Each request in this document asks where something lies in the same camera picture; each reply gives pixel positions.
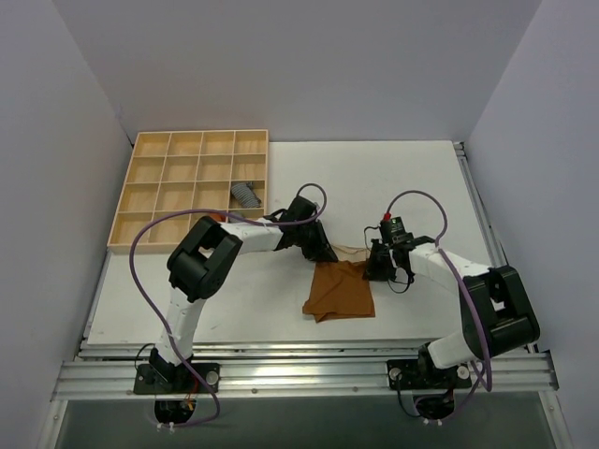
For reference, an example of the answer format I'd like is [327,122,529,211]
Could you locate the wooden compartment tray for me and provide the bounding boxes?
[108,129,269,253]

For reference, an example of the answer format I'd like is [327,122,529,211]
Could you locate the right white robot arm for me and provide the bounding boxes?
[363,212,540,388]

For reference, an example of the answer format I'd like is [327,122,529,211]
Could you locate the orange rolled item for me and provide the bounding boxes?
[211,213,226,223]

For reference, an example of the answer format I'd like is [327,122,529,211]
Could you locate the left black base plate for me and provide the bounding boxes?
[133,362,221,396]

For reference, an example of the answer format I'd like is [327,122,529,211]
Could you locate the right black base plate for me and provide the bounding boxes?
[386,359,472,391]

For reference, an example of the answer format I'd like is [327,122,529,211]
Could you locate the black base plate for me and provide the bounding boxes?
[386,359,472,391]
[133,362,221,396]

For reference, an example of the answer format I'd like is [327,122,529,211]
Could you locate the brown underwear cream waistband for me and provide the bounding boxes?
[302,245,375,323]

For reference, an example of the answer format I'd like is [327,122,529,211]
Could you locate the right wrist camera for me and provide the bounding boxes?
[379,212,414,245]

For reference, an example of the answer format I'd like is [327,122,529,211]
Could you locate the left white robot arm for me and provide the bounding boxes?
[149,196,338,392]

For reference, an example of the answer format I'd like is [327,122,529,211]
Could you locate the aluminium rail frame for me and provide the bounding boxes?
[37,139,577,449]

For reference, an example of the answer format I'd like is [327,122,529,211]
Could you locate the grey rolled sock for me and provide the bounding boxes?
[230,181,262,209]

